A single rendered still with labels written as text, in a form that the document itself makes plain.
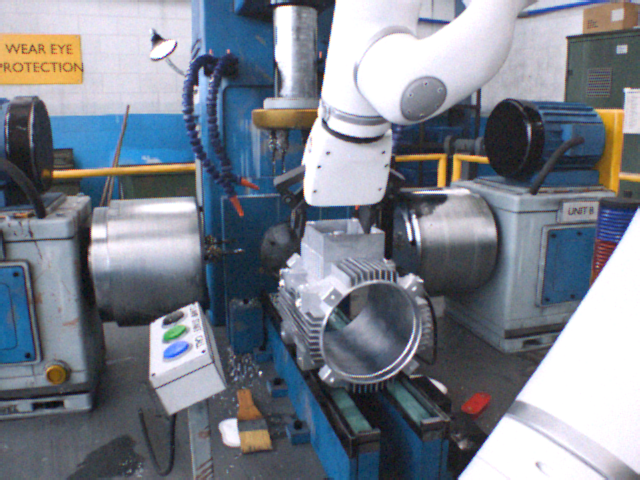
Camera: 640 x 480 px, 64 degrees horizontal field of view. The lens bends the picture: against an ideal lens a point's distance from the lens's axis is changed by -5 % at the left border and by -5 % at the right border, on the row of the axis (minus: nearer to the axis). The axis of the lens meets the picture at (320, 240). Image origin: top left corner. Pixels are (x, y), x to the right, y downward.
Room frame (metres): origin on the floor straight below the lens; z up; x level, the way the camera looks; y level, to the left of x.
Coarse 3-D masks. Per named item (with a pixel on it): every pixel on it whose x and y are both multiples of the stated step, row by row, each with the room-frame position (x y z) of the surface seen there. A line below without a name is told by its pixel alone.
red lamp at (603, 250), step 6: (594, 240) 0.69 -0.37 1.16; (600, 240) 0.67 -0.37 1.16; (594, 246) 0.69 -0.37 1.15; (600, 246) 0.67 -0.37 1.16; (606, 246) 0.66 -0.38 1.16; (612, 246) 0.66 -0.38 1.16; (594, 252) 0.69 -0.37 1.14; (600, 252) 0.67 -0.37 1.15; (606, 252) 0.66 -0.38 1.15; (612, 252) 0.66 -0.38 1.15; (594, 258) 0.68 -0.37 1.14; (600, 258) 0.67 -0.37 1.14; (606, 258) 0.66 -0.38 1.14; (594, 264) 0.68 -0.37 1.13; (600, 264) 0.67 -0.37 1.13; (594, 270) 0.68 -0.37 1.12; (600, 270) 0.67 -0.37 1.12
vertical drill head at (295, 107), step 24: (288, 24) 1.11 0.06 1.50; (312, 24) 1.13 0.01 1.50; (288, 48) 1.11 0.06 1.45; (312, 48) 1.13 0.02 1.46; (288, 72) 1.11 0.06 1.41; (312, 72) 1.13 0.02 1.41; (288, 96) 1.11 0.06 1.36; (312, 96) 1.13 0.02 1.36; (264, 120) 1.08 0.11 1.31; (288, 120) 1.06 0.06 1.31; (312, 120) 1.07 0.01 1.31; (288, 144) 1.09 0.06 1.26
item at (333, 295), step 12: (288, 264) 0.88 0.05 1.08; (300, 264) 0.88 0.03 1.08; (408, 276) 0.76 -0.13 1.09; (324, 288) 0.72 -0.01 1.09; (408, 288) 0.74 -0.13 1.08; (420, 288) 0.75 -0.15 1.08; (324, 300) 0.70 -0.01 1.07; (336, 300) 0.71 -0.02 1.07; (324, 372) 0.71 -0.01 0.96; (408, 372) 0.74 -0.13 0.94; (336, 384) 0.71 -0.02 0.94
